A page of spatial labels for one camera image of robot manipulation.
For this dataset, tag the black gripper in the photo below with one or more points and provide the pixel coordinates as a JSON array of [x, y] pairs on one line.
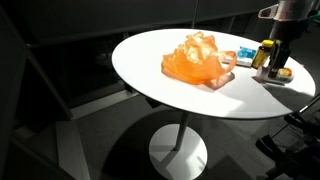
[[288, 30]]

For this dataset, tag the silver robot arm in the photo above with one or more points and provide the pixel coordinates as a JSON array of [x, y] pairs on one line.
[[295, 9]]

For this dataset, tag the brown bottle with yellow cap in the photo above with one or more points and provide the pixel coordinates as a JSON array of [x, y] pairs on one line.
[[260, 56]]

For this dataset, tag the orange plastic bag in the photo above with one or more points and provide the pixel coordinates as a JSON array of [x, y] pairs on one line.
[[190, 68]]

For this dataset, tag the blue and white box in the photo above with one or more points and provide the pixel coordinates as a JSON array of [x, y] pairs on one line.
[[245, 56]]

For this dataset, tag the thin grey vertical pole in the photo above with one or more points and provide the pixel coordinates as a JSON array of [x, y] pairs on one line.
[[194, 13]]

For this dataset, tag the dark equipment stand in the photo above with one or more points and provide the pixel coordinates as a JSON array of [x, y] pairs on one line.
[[300, 150]]

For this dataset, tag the grey table leg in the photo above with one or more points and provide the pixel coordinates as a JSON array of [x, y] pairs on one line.
[[182, 131]]

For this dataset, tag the round white table base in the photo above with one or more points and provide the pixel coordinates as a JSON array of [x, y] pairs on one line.
[[186, 165]]

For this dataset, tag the round white table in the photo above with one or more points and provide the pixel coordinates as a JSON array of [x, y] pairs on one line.
[[83, 66]]

